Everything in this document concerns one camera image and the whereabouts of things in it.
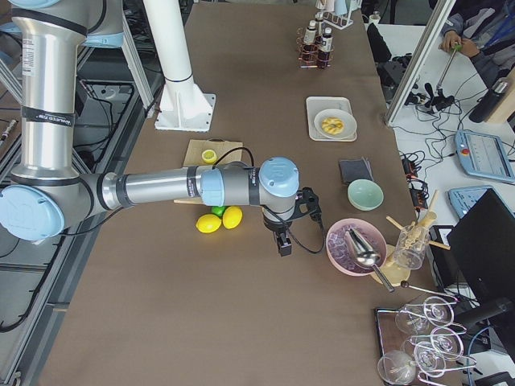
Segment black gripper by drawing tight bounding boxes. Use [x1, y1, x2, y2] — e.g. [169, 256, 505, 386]
[261, 187, 322, 257]

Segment tea bottle carried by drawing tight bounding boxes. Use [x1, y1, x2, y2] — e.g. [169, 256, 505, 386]
[317, 27, 333, 68]

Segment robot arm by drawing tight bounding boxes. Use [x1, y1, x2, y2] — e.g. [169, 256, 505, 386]
[1, 1, 322, 256]

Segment cream serving tray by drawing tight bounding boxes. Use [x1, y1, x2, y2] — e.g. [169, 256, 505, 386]
[306, 96, 357, 142]

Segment wine glass rack tray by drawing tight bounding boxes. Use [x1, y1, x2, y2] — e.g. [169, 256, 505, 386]
[374, 294, 476, 385]

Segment tea bottle rear rack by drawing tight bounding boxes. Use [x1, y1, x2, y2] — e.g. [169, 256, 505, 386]
[300, 20, 317, 62]

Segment clear ice cubes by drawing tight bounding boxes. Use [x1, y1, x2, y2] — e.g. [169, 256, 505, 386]
[326, 231, 373, 277]

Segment yellow lemon far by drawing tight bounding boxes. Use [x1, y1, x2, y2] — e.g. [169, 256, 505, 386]
[222, 206, 243, 229]

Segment yellow lemon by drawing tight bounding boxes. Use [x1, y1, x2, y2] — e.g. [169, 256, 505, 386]
[222, 206, 243, 229]
[196, 213, 222, 233]

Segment pink bowl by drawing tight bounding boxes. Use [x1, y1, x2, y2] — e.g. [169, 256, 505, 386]
[325, 218, 387, 277]

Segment green lime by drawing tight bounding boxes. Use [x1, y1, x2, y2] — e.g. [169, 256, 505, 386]
[211, 206, 227, 217]

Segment yellow lemon near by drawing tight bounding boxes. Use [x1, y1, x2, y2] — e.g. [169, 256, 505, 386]
[196, 213, 222, 233]

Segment metal ice scoop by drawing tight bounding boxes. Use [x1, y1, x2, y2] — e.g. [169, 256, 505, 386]
[346, 228, 394, 293]

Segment mint green bowl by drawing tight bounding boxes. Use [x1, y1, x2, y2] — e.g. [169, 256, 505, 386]
[348, 179, 384, 211]

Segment grey folded cloth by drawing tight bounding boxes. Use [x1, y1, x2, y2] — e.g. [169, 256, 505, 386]
[339, 158, 373, 184]

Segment wooden cutting board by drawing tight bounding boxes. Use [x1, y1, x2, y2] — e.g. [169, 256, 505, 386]
[174, 139, 243, 204]

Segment half lemon slice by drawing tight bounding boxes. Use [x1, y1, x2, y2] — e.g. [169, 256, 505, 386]
[201, 149, 218, 165]

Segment wooden glass holder stand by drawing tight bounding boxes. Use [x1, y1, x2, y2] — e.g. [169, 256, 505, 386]
[386, 190, 451, 270]

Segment braided donut pastry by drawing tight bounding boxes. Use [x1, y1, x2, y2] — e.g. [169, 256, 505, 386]
[321, 117, 344, 136]

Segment clear glass pitcher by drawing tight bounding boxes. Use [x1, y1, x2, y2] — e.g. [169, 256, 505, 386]
[393, 224, 429, 270]

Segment white plate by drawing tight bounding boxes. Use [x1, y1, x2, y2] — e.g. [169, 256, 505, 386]
[314, 109, 357, 140]

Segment black monitor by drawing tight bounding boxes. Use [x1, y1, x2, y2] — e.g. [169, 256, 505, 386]
[447, 189, 514, 339]

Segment teach pendant tablet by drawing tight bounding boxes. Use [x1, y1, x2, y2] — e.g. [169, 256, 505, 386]
[455, 129, 514, 183]

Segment black water bottle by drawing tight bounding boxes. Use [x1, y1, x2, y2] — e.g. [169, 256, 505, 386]
[469, 77, 509, 123]

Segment pastel cup rack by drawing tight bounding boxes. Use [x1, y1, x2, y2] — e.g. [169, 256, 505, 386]
[315, 0, 362, 30]

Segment person at desk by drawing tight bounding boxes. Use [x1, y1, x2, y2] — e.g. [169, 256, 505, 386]
[439, 1, 514, 87]

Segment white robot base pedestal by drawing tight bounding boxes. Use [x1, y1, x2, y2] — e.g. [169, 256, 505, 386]
[144, 0, 216, 133]

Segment copper wire bottle rack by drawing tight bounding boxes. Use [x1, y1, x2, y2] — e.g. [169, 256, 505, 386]
[296, 27, 334, 69]

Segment aluminium frame post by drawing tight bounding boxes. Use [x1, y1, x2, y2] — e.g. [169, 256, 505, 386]
[385, 0, 455, 127]

